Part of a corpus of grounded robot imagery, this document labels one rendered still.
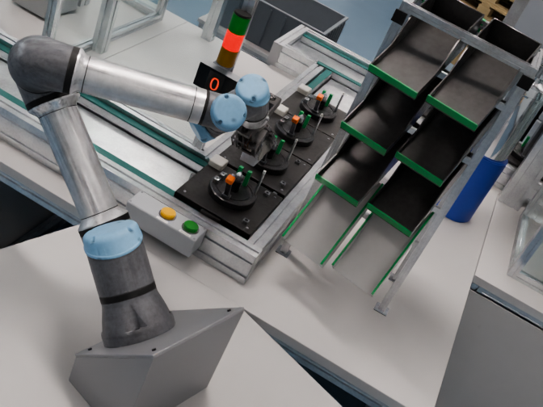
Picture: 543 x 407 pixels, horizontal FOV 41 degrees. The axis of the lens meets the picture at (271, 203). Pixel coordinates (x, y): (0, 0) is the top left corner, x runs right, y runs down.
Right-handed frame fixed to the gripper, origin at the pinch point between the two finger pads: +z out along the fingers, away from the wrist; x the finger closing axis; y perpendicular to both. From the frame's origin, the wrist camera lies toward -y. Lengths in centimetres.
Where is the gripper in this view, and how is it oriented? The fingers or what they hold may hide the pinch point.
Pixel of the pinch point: (258, 144)
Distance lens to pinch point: 197.2
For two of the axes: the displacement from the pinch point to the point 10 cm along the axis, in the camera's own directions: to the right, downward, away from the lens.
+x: 8.6, 4.8, -1.6
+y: -5.1, 8.1, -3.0
